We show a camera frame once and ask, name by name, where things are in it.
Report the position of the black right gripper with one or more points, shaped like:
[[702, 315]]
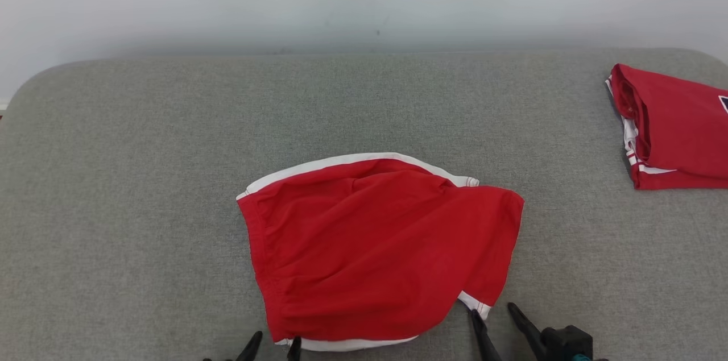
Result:
[[569, 344]]

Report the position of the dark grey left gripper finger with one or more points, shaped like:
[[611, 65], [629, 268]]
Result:
[[251, 349], [294, 351]]

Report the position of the red shorts with white panels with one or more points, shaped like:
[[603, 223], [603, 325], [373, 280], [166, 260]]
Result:
[[369, 247]]

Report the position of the red jersey with white stripes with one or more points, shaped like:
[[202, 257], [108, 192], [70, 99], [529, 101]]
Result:
[[682, 122]]

